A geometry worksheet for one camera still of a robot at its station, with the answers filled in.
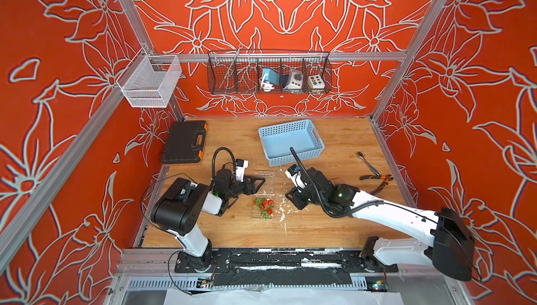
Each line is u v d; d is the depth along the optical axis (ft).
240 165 2.70
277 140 3.59
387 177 3.06
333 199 1.89
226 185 2.47
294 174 2.25
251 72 3.29
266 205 2.80
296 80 2.97
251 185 2.62
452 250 1.32
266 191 2.96
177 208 1.53
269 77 2.74
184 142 3.40
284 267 2.39
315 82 3.10
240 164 2.69
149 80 3.05
